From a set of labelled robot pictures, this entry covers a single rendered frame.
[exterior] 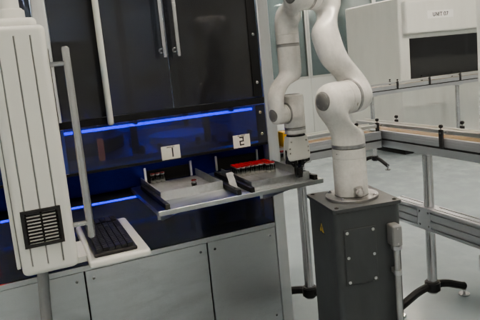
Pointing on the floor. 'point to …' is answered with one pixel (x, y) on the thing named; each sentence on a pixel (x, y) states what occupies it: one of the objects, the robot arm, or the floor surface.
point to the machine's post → (270, 151)
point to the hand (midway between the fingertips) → (298, 171)
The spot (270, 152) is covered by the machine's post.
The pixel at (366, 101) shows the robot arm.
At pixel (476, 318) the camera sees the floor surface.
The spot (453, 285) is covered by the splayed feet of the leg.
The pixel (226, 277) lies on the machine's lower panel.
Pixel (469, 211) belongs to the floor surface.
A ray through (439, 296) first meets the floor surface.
